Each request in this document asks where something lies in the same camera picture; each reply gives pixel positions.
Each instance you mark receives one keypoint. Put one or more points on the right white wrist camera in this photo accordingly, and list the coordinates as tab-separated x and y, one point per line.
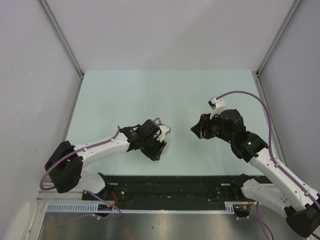
217	106

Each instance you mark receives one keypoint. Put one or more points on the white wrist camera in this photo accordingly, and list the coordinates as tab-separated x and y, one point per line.
162	132
217	106

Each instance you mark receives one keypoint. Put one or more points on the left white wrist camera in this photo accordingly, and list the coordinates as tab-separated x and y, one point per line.
162	132

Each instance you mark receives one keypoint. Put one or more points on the right aluminium frame post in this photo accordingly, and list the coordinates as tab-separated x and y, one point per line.
279	35

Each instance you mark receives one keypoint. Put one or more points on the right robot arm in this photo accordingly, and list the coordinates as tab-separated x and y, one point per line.
292	198

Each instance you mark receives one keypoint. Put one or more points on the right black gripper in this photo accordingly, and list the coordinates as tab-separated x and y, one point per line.
198	128

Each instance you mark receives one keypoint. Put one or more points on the left aluminium frame post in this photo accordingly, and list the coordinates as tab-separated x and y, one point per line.
50	16

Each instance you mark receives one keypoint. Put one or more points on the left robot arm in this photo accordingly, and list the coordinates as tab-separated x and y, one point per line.
66	166

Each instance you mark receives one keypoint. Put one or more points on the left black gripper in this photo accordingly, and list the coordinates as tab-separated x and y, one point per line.
154	154

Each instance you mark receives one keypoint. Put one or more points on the aluminium frame post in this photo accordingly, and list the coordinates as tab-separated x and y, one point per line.
50	16
279	35

